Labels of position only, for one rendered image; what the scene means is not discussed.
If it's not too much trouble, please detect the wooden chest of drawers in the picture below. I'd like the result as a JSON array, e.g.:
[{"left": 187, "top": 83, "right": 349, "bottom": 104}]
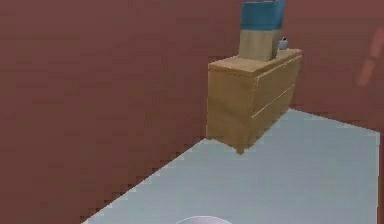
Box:
[{"left": 205, "top": 48, "right": 304, "bottom": 156}]

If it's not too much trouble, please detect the blue and tan box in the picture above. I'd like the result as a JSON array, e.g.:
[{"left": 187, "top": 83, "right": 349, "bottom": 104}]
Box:
[{"left": 238, "top": 0, "right": 287, "bottom": 63}]

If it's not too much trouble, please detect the small grey white object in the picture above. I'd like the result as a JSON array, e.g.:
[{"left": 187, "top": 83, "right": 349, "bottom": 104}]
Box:
[{"left": 277, "top": 36, "right": 290, "bottom": 52}]

